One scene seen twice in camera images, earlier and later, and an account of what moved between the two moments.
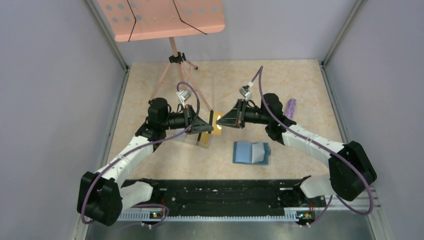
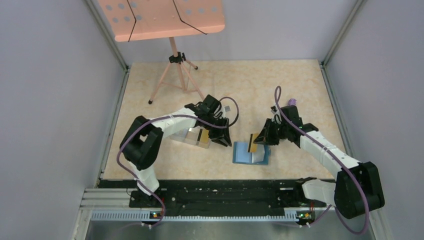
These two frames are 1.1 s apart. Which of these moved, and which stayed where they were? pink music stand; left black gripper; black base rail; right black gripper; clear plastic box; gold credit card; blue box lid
Moved: left black gripper; right black gripper; gold credit card
Stayed: pink music stand; clear plastic box; black base rail; blue box lid
